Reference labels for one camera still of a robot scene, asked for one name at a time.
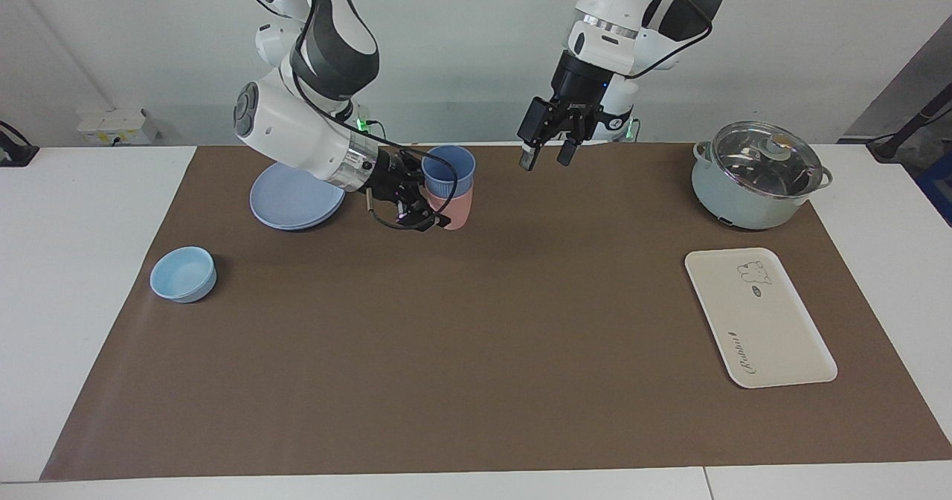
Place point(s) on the glass pot lid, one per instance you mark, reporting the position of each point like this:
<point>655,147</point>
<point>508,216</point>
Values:
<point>758,161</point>

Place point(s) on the white power strip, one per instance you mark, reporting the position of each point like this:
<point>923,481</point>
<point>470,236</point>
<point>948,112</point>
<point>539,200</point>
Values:
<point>115,124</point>

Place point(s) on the pale green electric pot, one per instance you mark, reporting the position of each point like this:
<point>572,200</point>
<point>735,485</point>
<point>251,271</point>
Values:
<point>744,206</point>

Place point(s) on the blue round plate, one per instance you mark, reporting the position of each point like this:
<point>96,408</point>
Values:
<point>286,202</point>

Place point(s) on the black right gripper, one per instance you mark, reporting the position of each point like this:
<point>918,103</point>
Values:
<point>394,180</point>

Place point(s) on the black stand with pole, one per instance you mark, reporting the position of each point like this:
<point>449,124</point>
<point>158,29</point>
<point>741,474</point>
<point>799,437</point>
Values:
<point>904,139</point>

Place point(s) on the brown table mat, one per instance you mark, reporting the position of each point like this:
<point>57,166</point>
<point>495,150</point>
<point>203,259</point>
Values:
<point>476,336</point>

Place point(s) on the black stand base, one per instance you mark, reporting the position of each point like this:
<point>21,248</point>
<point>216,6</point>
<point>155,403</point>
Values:
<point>15,150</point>

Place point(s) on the cream rabbit print tray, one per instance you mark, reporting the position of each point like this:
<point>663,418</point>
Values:
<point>758,321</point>

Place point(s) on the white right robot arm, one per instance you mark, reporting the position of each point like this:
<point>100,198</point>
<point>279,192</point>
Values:
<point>290,128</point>

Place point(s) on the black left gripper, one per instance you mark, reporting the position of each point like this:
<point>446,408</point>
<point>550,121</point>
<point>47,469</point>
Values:
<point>580,98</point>

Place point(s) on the blue ribbed cup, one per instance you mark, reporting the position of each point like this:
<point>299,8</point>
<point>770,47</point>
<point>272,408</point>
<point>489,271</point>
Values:
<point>446,176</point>

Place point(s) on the light blue bowl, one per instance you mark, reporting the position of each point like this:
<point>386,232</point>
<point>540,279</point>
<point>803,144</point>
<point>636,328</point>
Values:
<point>182,277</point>

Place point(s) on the pink cup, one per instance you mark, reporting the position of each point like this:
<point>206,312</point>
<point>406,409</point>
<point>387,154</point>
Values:
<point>457,210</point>

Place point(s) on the blue crate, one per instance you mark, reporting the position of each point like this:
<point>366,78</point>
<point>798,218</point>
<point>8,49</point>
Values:
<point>938,187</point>

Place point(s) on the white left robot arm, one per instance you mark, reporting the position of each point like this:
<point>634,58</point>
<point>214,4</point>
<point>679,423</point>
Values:
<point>617,9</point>

